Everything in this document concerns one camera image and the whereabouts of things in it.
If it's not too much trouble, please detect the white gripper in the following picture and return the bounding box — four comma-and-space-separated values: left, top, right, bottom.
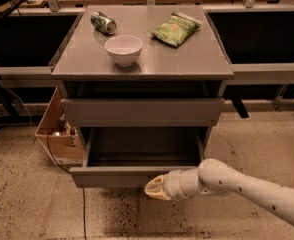
144, 169, 199, 201

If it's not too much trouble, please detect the grey drawer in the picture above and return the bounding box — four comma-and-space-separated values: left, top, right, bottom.
61, 98, 224, 127
70, 127, 207, 188

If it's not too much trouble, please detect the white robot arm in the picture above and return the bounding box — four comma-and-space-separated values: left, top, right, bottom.
144, 159, 294, 226

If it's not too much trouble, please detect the grey top drawer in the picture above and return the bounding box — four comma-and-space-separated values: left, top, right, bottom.
61, 98, 224, 127

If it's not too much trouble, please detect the grey drawer cabinet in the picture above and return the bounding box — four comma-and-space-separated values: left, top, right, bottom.
52, 5, 233, 149

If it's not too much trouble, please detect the wooden box on floor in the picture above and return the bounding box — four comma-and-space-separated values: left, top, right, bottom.
35, 88, 83, 165

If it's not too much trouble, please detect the white ceramic bowl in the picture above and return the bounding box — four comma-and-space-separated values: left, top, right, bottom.
105, 35, 143, 67

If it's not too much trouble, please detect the green chip bag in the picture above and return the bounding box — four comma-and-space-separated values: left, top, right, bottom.
151, 12, 202, 48

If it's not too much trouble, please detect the green soda can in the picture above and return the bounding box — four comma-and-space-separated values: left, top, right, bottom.
90, 11, 117, 35

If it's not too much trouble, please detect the black floor cable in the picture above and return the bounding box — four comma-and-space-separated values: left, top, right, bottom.
46, 131, 88, 240

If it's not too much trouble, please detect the grey metal rail frame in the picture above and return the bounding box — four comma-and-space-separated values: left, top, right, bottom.
0, 6, 294, 85

